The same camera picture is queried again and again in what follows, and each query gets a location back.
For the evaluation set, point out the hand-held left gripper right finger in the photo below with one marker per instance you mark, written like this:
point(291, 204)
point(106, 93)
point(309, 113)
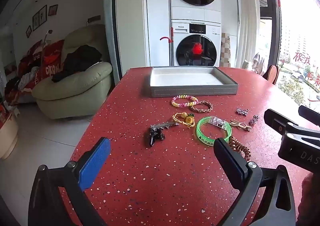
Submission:
point(230, 158)

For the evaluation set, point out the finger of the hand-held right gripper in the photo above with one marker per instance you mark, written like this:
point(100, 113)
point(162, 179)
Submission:
point(275, 120)
point(310, 115)

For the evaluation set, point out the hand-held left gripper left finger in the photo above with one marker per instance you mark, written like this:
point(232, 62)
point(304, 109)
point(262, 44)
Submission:
point(96, 161)

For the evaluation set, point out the purple crystal hair clip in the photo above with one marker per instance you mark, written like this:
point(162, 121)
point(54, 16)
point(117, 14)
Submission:
point(254, 119)

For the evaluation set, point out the gold hair clip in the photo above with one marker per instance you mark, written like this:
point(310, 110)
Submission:
point(240, 125)

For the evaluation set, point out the black claw hair clip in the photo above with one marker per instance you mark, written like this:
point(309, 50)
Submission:
point(156, 135)

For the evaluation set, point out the silver spiked hair clip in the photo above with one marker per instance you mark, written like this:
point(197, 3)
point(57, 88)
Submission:
point(166, 125)

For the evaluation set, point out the grey tray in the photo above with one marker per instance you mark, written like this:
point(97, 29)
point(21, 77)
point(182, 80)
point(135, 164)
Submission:
point(185, 79)

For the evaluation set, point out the person's right forearm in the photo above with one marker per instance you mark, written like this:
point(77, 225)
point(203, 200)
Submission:
point(311, 198)

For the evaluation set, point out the silver brooch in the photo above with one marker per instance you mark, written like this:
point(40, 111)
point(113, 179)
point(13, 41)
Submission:
point(242, 111)

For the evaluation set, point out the green bangle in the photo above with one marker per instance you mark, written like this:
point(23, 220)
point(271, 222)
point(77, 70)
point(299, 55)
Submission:
point(200, 135)

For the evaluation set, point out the beige cloth bundle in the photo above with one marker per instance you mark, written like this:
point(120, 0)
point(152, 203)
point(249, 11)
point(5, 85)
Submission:
point(257, 63)

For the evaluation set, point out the pale green sofa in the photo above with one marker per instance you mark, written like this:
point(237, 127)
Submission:
point(75, 98)

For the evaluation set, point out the checkered cloth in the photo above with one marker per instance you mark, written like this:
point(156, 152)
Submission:
point(225, 50)

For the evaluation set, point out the white tub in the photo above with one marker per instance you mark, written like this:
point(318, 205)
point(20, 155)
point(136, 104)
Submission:
point(8, 138)

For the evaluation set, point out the black clothes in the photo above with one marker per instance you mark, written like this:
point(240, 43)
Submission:
point(80, 60)

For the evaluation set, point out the red printed blanket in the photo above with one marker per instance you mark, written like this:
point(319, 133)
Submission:
point(50, 63)

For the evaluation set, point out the white curtain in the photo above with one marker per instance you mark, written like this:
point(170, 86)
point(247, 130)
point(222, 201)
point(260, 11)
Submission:
point(248, 15)

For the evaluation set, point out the small picture frame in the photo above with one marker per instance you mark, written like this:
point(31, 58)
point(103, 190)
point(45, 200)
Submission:
point(29, 31)

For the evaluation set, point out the large picture frame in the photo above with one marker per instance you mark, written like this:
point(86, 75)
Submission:
point(39, 18)

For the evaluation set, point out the red picture frame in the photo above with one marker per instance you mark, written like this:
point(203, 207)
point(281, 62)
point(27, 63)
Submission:
point(52, 10)

